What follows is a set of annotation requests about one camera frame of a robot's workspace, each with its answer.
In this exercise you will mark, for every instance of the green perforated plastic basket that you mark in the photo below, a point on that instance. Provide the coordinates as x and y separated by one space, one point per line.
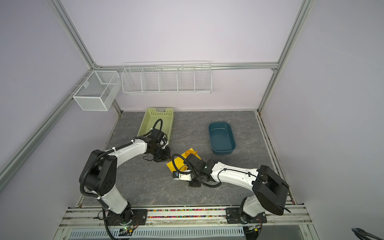
152 115

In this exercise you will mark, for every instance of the white mesh wall basket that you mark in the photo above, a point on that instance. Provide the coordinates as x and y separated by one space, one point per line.
98 91

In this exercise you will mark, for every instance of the dark teal plastic bin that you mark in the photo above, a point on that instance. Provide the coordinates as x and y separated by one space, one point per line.
221 138

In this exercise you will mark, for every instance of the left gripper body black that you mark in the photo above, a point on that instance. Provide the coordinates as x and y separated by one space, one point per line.
160 154

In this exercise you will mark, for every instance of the yellow paper napkin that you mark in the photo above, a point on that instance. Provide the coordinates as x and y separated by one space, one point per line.
180 163

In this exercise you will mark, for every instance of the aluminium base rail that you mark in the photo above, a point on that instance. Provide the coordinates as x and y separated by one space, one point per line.
179 223

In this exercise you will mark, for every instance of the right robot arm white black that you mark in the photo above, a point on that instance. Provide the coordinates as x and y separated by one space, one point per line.
270 191

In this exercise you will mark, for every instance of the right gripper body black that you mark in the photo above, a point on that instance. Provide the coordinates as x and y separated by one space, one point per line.
195 181

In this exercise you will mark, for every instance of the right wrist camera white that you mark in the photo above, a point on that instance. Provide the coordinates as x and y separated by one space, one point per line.
182 177

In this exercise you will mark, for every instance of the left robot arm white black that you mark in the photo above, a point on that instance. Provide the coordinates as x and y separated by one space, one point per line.
98 177

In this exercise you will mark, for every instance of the orange plastic spoon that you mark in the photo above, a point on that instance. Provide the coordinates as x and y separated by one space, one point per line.
189 152

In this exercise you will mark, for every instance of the white wire shelf rack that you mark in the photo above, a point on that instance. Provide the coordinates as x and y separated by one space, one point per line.
167 77

